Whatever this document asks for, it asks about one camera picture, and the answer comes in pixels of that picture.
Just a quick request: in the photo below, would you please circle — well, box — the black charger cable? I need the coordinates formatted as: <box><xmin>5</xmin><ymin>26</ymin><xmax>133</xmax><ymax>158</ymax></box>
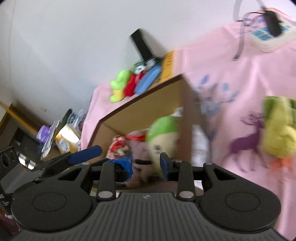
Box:
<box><xmin>232</xmin><ymin>0</ymin><xmax>266</xmax><ymax>60</ymax></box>

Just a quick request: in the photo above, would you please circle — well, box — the purple white package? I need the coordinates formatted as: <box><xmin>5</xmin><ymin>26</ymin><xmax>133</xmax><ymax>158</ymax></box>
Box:
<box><xmin>36</xmin><ymin>120</ymin><xmax>60</xmax><ymax>159</ymax></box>

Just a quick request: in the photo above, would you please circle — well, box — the blue oval case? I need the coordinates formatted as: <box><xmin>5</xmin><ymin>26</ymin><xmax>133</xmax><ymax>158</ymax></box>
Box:
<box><xmin>134</xmin><ymin>65</ymin><xmax>162</xmax><ymax>95</ymax></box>

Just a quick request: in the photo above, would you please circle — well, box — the black phone leaning on wall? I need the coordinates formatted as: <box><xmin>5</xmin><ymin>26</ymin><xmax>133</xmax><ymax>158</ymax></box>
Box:
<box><xmin>130</xmin><ymin>29</ymin><xmax>154</xmax><ymax>62</ymax></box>

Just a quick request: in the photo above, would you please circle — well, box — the red plush toy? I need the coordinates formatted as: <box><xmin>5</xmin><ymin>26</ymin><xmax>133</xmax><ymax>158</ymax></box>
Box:
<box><xmin>123</xmin><ymin>72</ymin><xmax>145</xmax><ymax>97</ymax></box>

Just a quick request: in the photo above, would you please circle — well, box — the brown cardboard box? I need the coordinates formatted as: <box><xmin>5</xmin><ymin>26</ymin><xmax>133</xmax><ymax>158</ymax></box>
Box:
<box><xmin>87</xmin><ymin>73</ymin><xmax>211</xmax><ymax>167</ymax></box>

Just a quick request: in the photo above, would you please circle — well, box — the black charger adapter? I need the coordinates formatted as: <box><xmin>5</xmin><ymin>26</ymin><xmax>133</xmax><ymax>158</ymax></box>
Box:
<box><xmin>263</xmin><ymin>9</ymin><xmax>282</xmax><ymax>37</ymax></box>

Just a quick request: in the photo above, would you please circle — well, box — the white power strip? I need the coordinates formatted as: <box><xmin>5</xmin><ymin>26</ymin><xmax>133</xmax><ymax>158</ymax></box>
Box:
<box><xmin>250</xmin><ymin>20</ymin><xmax>295</xmax><ymax>53</ymax></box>

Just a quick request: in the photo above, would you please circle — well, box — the pink printed tablecloth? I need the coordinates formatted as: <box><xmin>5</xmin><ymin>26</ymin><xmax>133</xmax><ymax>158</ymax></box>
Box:
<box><xmin>81</xmin><ymin>7</ymin><xmax>296</xmax><ymax>240</ymax></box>

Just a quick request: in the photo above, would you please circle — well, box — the yellow book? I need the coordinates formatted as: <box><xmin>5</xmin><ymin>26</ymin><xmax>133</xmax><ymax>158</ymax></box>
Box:
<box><xmin>158</xmin><ymin>50</ymin><xmax>175</xmax><ymax>83</ymax></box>

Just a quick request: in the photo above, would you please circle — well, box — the small panda toy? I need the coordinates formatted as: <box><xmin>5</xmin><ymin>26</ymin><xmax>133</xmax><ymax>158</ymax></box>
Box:
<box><xmin>132</xmin><ymin>59</ymin><xmax>158</xmax><ymax>75</ymax></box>

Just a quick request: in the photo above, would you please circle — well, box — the green yellow plush toy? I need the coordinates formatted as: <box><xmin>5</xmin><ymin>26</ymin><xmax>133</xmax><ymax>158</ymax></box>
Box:
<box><xmin>110</xmin><ymin>70</ymin><xmax>131</xmax><ymax>103</ymax></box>

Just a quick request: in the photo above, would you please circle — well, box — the yellow green towel bundle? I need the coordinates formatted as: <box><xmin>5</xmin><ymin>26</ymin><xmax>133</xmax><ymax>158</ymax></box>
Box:
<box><xmin>262</xmin><ymin>96</ymin><xmax>295</xmax><ymax>158</ymax></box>

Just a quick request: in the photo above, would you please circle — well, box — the green head plush doll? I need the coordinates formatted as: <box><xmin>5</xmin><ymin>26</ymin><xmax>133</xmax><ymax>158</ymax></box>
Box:
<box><xmin>145</xmin><ymin>115</ymin><xmax>181</xmax><ymax>178</ymax></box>

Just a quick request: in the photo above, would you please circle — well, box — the yellow white tissue pack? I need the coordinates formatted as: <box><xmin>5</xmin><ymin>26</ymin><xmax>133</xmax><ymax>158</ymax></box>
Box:
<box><xmin>55</xmin><ymin>124</ymin><xmax>80</xmax><ymax>154</ymax></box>

